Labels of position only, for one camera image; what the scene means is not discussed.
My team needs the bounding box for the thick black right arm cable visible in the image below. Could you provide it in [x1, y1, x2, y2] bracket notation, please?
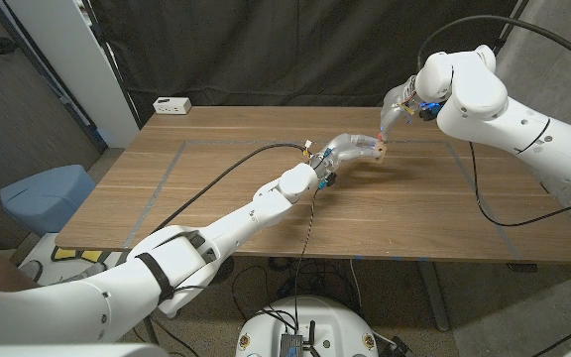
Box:
[416, 14, 571, 73]

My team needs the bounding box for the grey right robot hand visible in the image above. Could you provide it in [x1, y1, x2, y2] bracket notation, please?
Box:
[377, 73, 423, 144]

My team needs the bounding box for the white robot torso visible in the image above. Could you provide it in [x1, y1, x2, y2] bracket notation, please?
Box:
[235, 296, 380, 357]

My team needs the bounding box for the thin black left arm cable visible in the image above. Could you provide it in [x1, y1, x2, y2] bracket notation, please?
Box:
[292, 187, 319, 328]

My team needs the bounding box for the black curtain backdrop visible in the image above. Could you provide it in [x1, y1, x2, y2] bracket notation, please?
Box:
[89, 0, 519, 125]

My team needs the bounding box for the grey table leg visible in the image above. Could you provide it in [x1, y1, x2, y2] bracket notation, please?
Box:
[416, 260, 451, 332]

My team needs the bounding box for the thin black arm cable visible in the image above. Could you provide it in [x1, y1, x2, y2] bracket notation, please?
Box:
[292, 187, 319, 328]
[468, 141, 571, 228]

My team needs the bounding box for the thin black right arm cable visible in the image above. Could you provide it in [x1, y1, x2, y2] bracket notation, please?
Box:
[468, 141, 571, 228]

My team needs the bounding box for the white floor cable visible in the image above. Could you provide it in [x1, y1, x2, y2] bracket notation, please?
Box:
[348, 257, 364, 311]

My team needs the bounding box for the white cabinet panel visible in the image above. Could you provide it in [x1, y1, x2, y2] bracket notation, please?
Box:
[5, 0, 141, 149]

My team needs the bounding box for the blue padded stool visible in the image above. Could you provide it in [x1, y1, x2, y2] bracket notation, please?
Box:
[0, 164, 97, 237]

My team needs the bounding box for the black frame pole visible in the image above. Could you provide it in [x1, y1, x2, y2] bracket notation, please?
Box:
[493, 0, 532, 56]
[80, 0, 143, 131]

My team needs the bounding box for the black floor cable tangle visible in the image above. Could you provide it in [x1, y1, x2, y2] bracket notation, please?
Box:
[230, 257, 351, 318]

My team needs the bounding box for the white power strip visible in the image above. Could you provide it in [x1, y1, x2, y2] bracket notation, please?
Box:
[152, 96, 193, 116]

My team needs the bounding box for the black wall rail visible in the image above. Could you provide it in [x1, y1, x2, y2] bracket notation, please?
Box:
[0, 0, 109, 153]

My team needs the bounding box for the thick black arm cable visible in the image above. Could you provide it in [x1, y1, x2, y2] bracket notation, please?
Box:
[151, 143, 311, 234]
[416, 14, 571, 73]

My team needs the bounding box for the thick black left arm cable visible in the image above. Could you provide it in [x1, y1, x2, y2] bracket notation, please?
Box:
[151, 143, 311, 234]

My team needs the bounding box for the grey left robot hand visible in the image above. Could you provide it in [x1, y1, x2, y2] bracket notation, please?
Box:
[307, 132, 385, 182]

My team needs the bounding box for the grey electronics box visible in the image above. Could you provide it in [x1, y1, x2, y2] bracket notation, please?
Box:
[279, 332, 305, 357]

